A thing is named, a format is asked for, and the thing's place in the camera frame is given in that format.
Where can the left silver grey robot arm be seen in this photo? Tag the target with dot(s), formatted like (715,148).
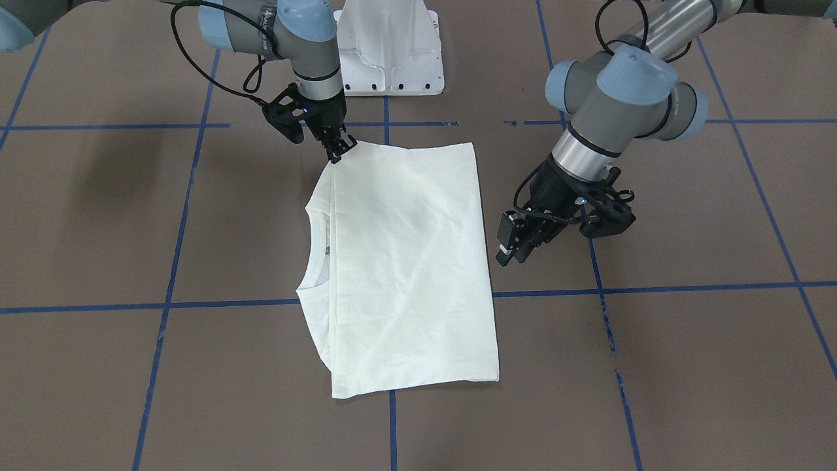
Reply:
(626,91)

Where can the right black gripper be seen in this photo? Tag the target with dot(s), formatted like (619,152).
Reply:
(329,116)

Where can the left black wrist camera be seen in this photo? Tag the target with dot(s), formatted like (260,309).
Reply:
(611,213)

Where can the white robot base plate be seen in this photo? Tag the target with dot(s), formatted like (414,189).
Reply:
(389,48)

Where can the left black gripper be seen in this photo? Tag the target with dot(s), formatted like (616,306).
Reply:
(551,186)

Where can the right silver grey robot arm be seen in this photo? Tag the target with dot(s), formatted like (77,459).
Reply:
(303,33)

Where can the cream long-sleeve cat shirt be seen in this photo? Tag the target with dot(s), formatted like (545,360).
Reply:
(396,292)

